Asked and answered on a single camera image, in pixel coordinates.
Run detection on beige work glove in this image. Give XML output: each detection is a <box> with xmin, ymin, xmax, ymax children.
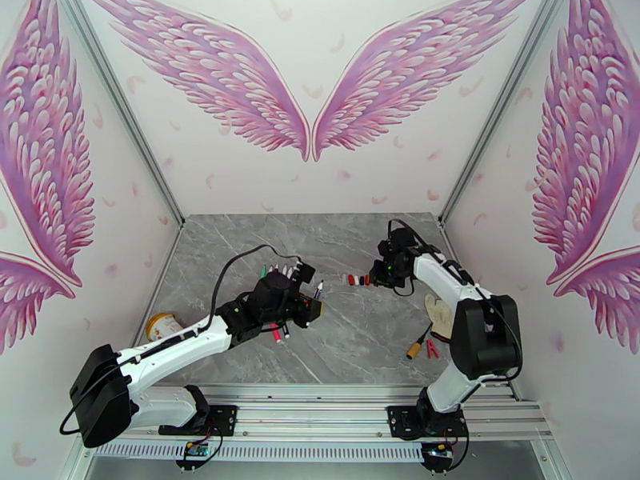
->
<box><xmin>423</xmin><ymin>292</ymin><xmax>454</xmax><ymax>343</ymax></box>

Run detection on small green circuit board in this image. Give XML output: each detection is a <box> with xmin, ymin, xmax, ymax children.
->
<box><xmin>174</xmin><ymin>439</ymin><xmax>212</xmax><ymax>472</ymax></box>
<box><xmin>421</xmin><ymin>441</ymin><xmax>457</xmax><ymax>472</ymax></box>

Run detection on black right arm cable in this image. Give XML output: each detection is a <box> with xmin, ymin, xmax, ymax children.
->
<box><xmin>387</xmin><ymin>218</ymin><xmax>525</xmax><ymax>390</ymax></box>

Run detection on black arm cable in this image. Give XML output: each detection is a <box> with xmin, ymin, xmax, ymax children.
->
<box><xmin>58</xmin><ymin>245</ymin><xmax>303</xmax><ymax>437</ymax></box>
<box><xmin>387</xmin><ymin>218</ymin><xmax>525</xmax><ymax>390</ymax></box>

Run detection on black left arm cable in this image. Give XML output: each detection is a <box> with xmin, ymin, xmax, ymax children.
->
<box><xmin>58</xmin><ymin>245</ymin><xmax>303</xmax><ymax>437</ymax></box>

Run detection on aluminium mounting rail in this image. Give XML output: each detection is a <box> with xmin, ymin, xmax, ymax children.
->
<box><xmin>77</xmin><ymin>383</ymin><xmax>554</xmax><ymax>442</ymax></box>

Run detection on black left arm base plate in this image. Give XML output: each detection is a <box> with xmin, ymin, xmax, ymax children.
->
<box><xmin>158</xmin><ymin>404</ymin><xmax>238</xmax><ymax>437</ymax></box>

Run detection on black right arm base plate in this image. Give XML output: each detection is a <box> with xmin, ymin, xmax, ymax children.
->
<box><xmin>387</xmin><ymin>404</ymin><xmax>470</xmax><ymax>440</ymax></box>

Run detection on white perforated cable tray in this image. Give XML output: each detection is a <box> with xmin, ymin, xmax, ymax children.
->
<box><xmin>92</xmin><ymin>439</ymin><xmax>426</xmax><ymax>463</ymax></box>

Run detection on aluminium frame post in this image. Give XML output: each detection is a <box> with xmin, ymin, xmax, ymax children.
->
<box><xmin>54</xmin><ymin>0</ymin><xmax>186</xmax><ymax>230</ymax></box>
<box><xmin>439</xmin><ymin>0</ymin><xmax>577</xmax><ymax>230</ymax></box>

